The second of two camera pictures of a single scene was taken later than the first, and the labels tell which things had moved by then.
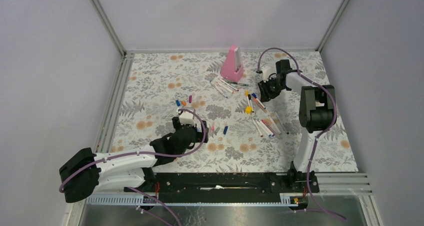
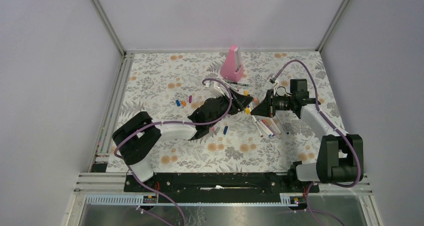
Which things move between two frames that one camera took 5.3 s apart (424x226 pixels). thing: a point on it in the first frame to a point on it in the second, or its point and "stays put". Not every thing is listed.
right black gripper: x=265 y=95 to x=267 y=107
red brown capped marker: x=258 y=128 stays put
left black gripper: x=199 y=137 to x=239 y=102
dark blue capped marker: x=281 y=123 stays put
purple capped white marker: x=264 y=126 stays put
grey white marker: x=275 y=126 stays put
